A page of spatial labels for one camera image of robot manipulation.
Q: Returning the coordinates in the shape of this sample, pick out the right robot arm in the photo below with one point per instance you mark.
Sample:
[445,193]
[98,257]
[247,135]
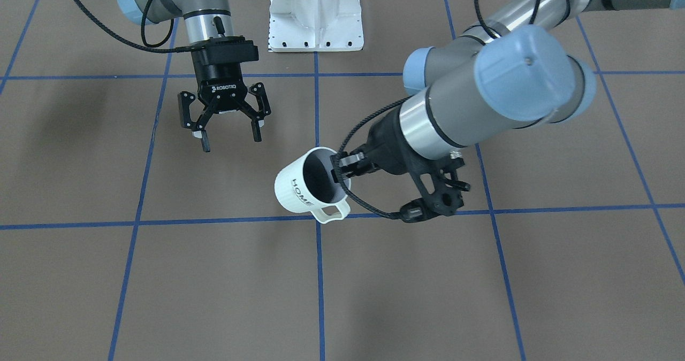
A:
[204,19]

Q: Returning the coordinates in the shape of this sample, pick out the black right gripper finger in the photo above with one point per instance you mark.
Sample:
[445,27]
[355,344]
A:
[198,127]
[257,117]

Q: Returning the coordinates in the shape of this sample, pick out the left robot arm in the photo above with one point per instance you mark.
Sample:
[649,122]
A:
[504,72]

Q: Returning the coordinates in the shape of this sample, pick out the white ribbed mug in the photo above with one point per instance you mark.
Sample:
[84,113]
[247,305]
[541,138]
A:
[307,185]

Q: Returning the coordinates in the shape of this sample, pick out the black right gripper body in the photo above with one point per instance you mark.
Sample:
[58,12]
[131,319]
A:
[220,77]

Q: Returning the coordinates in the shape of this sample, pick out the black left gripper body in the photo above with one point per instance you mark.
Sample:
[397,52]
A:
[389,146]

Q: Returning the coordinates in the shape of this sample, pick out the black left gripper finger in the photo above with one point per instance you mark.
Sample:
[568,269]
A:
[354,159]
[351,171]

